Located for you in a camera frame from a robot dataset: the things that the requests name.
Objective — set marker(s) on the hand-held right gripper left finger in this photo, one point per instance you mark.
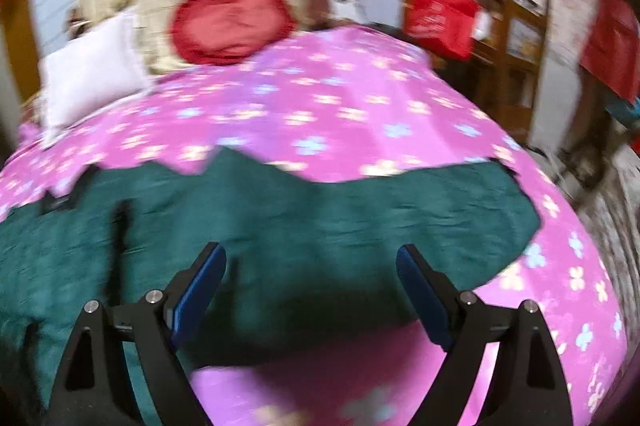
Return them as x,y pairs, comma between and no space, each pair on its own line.
197,291

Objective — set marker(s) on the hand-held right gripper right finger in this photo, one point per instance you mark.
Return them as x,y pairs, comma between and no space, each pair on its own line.
425,291

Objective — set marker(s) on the dark green quilted jacket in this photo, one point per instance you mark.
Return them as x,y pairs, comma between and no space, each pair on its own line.
310,231

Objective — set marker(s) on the pink floral bed sheet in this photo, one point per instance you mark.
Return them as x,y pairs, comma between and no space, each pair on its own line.
330,106

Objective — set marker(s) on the white pillow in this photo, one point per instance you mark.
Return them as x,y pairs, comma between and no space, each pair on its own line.
90,71

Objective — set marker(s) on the wooden shelf rack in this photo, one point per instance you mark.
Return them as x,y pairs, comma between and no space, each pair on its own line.
520,46

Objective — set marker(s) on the red heart-shaped cushion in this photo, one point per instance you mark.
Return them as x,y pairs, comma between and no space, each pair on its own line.
230,26

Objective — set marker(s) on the red shopping bag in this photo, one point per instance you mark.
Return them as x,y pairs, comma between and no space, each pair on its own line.
442,18

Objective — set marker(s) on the red hanging cloth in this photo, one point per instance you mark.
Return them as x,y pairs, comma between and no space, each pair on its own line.
612,46

